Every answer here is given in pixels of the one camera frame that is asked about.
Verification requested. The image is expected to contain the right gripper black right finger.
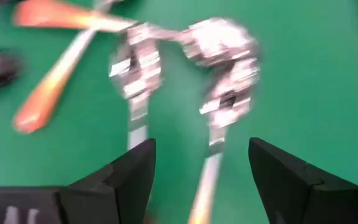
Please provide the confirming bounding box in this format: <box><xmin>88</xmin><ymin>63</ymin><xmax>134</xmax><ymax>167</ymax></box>
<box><xmin>248</xmin><ymin>137</ymin><xmax>358</xmax><ymax>224</ymax></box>

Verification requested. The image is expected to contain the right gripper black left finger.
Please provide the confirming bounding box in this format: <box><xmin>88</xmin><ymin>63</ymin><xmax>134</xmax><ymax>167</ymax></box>
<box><xmin>0</xmin><ymin>138</ymin><xmax>157</xmax><ymax>224</ymax></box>

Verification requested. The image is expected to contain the silver spoon orange handle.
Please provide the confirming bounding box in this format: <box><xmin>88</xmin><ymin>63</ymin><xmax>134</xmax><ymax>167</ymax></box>
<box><xmin>12</xmin><ymin>0</ymin><xmax>124</xmax><ymax>135</ymax></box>
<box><xmin>108</xmin><ymin>23</ymin><xmax>163</xmax><ymax>151</ymax></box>
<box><xmin>12</xmin><ymin>0</ymin><xmax>259</xmax><ymax>68</ymax></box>
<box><xmin>186</xmin><ymin>57</ymin><xmax>261</xmax><ymax>224</ymax></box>

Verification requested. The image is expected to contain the green table mat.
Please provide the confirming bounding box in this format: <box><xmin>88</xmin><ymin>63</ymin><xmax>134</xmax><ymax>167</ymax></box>
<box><xmin>0</xmin><ymin>0</ymin><xmax>358</xmax><ymax>224</ymax></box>

